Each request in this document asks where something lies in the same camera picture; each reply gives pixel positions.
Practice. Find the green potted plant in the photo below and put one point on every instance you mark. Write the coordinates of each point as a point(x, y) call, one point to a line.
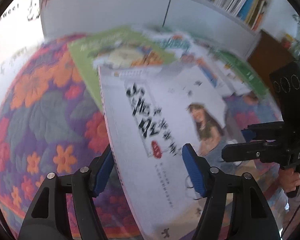
point(296, 18)

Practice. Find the person right hand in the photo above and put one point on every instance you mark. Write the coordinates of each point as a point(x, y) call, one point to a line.
point(289, 180)

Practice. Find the white bucket classics book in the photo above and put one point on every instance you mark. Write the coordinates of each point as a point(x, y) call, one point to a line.
point(219, 81)

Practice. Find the green cricket fables book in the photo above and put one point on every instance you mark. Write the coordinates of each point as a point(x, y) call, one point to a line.
point(245, 71)

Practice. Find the brown wooden cabinet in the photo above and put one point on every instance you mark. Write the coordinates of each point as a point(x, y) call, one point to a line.
point(268, 56)

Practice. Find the white bookshelf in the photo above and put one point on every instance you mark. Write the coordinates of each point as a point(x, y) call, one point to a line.
point(199, 17)

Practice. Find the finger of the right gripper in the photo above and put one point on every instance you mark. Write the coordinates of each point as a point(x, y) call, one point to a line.
point(264, 131)
point(244, 151)

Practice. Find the olive green history book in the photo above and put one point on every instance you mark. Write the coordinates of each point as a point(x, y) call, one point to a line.
point(116, 48)

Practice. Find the floral quilted mat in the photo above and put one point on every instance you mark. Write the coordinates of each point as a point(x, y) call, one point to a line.
point(50, 123)

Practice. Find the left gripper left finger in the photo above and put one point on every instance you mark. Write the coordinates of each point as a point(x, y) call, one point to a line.
point(47, 216)

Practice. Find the white mermaid cover book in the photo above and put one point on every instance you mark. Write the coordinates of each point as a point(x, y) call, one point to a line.
point(151, 113)

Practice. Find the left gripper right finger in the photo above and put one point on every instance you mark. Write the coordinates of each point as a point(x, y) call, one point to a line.
point(251, 216)

